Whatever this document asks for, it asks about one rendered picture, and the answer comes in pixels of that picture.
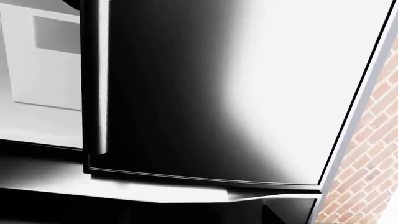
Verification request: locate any vertical steel door handle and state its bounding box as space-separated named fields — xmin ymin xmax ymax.
xmin=93 ymin=0 xmax=110 ymax=156

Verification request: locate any fridge door with dispenser panel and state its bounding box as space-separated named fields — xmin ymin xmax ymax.
xmin=0 ymin=0 xmax=85 ymax=152

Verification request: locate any stainless steel freezer drawer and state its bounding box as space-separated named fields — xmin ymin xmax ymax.
xmin=0 ymin=153 xmax=323 ymax=224

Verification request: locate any stainless steel fridge door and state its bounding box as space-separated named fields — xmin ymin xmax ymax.
xmin=81 ymin=0 xmax=396 ymax=187

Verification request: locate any grey fridge side panel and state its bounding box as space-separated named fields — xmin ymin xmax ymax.
xmin=306 ymin=0 xmax=398 ymax=224

